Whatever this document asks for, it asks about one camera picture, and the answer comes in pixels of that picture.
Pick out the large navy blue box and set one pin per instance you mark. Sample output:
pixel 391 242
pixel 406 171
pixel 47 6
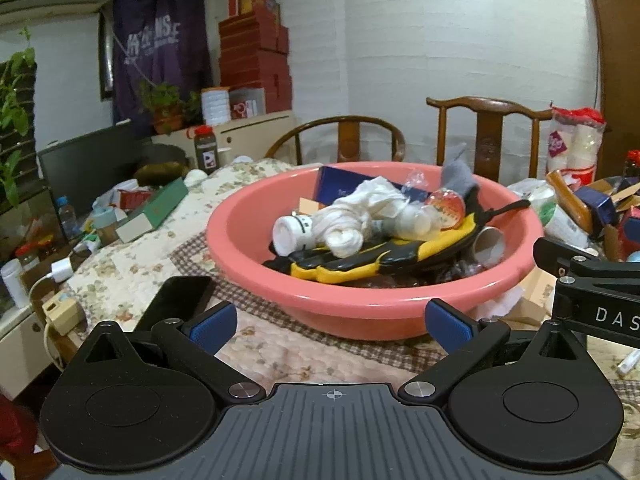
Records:
pixel 340 185

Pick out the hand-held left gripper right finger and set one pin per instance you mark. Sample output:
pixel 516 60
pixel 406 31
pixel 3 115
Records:
pixel 447 324

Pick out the potted green plant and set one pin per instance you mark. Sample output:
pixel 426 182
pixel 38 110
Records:
pixel 167 122

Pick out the clear water bottle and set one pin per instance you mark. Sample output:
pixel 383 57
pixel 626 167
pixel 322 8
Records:
pixel 66 220

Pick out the white round bulb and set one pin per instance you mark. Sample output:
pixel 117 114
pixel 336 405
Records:
pixel 417 222

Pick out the grey knit glove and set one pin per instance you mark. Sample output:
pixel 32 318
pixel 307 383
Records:
pixel 460 177

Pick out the white charger plug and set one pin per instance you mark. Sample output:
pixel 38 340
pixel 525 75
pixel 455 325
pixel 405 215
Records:
pixel 62 270

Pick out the dark brown bag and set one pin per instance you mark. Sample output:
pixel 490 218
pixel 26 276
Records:
pixel 160 174

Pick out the stack of red boxes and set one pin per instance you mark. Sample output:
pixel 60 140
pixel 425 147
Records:
pixel 255 60

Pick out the long white tube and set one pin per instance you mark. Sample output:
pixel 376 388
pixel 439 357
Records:
pixel 630 364

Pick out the red and white box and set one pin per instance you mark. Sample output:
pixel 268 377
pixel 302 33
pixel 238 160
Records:
pixel 247 105

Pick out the black monitor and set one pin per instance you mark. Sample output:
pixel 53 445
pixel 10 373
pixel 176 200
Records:
pixel 90 170

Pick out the floral quilt covered desktop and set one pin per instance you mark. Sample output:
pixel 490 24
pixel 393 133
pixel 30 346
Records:
pixel 150 260

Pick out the teal cup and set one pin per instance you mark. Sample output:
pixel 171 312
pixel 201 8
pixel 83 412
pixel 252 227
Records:
pixel 106 220

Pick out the white ribbed canister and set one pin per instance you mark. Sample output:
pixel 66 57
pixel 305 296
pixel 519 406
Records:
pixel 216 105

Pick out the brown wooden wardrobe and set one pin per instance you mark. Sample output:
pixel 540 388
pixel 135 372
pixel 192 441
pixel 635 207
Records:
pixel 620 60

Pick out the orange brown long packet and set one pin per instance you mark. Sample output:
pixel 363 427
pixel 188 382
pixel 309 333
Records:
pixel 567 200

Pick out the yellow black work glove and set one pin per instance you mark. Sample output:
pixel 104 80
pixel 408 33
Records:
pixel 340 272
pixel 460 232

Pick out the red packet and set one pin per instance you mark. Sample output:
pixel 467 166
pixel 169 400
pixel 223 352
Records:
pixel 135 200

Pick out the white cloth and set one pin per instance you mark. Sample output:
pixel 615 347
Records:
pixel 350 215

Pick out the beige cabinet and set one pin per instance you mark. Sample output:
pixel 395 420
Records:
pixel 260 132

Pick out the pink plastic basin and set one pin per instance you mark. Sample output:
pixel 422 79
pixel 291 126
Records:
pixel 260 280

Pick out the brown cardboard sheet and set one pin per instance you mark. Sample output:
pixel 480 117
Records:
pixel 627 192

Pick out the dark jar with red lid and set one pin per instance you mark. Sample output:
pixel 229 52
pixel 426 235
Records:
pixel 206 152

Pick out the small white cup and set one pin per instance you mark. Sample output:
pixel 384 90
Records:
pixel 226 156

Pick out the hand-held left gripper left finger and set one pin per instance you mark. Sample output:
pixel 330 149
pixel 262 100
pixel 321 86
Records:
pixel 215 325

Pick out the white labelled box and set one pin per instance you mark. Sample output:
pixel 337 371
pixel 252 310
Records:
pixel 560 225

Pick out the climbing green plant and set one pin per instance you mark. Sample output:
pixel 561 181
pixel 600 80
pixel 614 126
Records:
pixel 17 105

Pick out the beige cardboard box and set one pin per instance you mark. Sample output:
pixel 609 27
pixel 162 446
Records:
pixel 537 295

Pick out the wrapped pack of paper cups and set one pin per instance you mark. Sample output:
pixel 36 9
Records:
pixel 575 150

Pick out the high-back wooden chair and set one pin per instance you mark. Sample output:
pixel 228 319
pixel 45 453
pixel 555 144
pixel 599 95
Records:
pixel 487 140

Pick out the round-back wooden chair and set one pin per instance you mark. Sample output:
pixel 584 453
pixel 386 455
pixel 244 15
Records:
pixel 350 135

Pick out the black phone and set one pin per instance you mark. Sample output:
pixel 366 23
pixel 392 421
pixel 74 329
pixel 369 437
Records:
pixel 175 300

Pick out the white side cabinet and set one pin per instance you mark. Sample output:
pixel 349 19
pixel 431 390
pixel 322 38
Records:
pixel 20 340

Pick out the dark bottle with red cap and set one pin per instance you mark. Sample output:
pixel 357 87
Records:
pixel 634 165

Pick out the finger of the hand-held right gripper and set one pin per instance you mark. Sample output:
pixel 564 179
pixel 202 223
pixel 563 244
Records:
pixel 555 260

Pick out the purple hanging shirt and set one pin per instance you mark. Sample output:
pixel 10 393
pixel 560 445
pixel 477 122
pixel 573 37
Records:
pixel 160 60

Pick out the white bottle with black print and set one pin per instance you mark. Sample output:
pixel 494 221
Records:
pixel 292 232

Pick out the white cardboard tube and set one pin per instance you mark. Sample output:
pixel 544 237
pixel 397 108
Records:
pixel 490 245

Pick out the glass jar with red lid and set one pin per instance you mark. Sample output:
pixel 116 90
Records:
pixel 27 257

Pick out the green book box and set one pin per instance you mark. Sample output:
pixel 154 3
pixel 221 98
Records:
pixel 160 207

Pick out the clear container with red lid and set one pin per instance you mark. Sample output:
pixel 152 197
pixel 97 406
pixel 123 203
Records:
pixel 446 210

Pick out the small navy blue box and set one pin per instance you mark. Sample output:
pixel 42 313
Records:
pixel 597 205

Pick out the small white bottle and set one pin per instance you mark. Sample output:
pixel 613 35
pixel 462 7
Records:
pixel 14 285

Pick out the white round lid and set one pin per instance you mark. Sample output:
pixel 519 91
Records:
pixel 196 177

